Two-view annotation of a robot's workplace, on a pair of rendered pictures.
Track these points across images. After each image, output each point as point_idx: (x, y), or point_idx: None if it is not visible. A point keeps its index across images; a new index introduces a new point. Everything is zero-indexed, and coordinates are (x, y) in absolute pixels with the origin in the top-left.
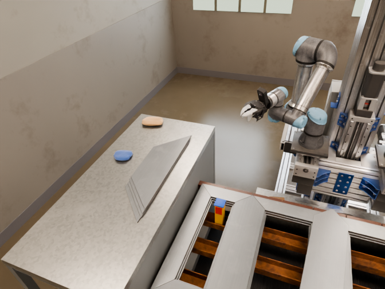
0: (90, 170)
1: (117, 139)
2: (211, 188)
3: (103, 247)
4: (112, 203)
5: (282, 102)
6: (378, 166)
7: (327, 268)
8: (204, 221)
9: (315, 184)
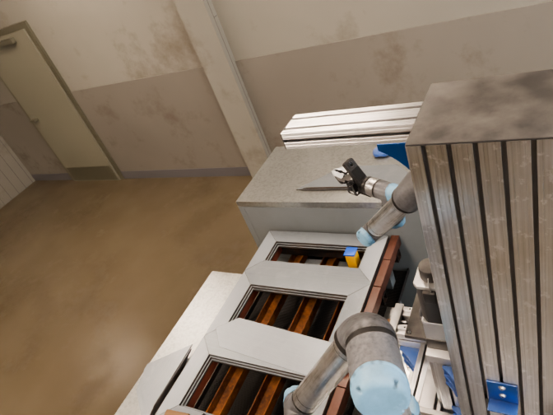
0: None
1: None
2: (380, 244)
3: (276, 182)
4: (318, 170)
5: (383, 203)
6: None
7: (271, 347)
8: (338, 250)
9: (406, 361)
